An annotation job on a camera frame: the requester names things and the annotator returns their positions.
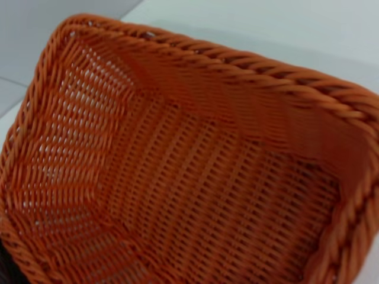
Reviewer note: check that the orange wicker basket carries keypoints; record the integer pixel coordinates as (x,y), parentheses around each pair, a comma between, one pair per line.
(189,165)

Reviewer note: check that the dark brown wicker basket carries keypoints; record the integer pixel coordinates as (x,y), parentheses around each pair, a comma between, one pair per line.
(6,260)

